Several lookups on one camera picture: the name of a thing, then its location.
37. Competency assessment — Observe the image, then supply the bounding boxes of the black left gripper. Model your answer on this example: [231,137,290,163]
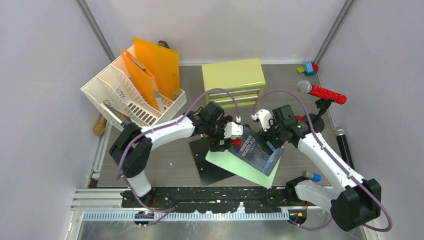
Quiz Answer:
[205,116,233,152]

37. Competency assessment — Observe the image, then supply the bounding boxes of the Nineteen Eighty-Four dark book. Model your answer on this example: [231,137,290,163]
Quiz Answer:
[229,126,285,177]

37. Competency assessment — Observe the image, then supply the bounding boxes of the thick orange binder folder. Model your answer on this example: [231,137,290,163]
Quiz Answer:
[120,50,165,113]

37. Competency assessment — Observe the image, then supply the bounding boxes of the white plastic file rack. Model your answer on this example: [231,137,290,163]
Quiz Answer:
[80,56,187,131]

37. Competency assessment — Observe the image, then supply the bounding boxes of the Animal Farm blue book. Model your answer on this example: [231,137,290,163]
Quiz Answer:
[102,103,132,127]

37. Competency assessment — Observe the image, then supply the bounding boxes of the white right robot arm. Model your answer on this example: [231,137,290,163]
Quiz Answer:
[252,104,382,232]

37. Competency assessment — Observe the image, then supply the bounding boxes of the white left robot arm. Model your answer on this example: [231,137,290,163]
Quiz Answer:
[109,101,243,207]

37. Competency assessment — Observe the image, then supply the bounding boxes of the mint green clipboard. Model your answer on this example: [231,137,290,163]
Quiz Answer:
[205,147,285,189]

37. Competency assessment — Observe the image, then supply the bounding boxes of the black clipboard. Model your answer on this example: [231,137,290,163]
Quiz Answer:
[189,137,235,186]

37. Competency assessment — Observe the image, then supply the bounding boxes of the black microphone stand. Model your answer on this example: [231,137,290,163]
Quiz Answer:
[309,98,335,133]

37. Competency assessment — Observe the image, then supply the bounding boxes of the red glitter microphone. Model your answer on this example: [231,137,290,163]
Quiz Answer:
[296,80,347,105]

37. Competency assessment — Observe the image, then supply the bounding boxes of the black handheld microphone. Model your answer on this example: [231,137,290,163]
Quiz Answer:
[334,128,355,170]

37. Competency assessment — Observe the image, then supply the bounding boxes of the blue silver small marker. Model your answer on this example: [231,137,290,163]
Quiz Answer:
[302,170,322,182]

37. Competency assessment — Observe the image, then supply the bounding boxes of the green metal drawer cabinet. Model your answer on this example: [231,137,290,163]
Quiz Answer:
[201,58,266,106]

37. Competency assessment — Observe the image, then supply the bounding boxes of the colourful toy blocks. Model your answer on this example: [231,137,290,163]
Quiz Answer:
[296,61,319,76]

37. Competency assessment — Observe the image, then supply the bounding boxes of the thin orange folder in rack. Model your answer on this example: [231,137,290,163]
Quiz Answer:
[133,36,181,101]

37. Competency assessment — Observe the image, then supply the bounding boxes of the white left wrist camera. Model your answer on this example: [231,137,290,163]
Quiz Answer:
[223,121,244,140]

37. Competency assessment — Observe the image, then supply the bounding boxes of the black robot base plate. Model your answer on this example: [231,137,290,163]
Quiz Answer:
[120,186,312,214]

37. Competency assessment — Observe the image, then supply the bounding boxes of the wooden handle tool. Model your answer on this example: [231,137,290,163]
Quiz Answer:
[93,114,107,136]

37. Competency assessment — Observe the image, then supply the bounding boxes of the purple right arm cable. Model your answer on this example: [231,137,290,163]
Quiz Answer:
[252,89,393,233]

